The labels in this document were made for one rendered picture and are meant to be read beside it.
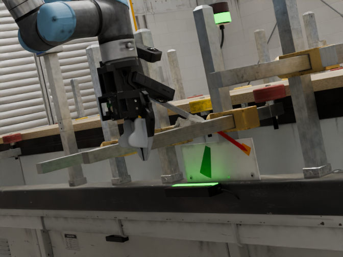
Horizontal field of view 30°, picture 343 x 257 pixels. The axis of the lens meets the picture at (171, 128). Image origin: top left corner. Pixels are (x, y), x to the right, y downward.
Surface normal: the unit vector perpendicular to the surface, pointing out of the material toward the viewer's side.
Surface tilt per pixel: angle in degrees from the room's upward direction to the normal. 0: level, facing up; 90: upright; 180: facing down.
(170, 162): 90
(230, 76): 90
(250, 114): 90
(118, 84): 90
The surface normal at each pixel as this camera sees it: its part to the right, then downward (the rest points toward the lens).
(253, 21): -0.78, 0.19
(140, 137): 0.63, -0.04
